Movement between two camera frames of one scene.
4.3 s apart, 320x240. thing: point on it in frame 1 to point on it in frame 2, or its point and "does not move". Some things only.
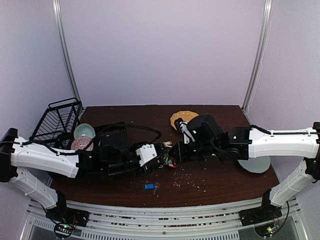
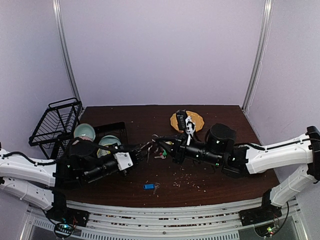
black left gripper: [147, 170] to [135, 161]
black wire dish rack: [56, 125] does not move
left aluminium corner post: [56, 7] does not move
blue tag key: [151, 186] does not move
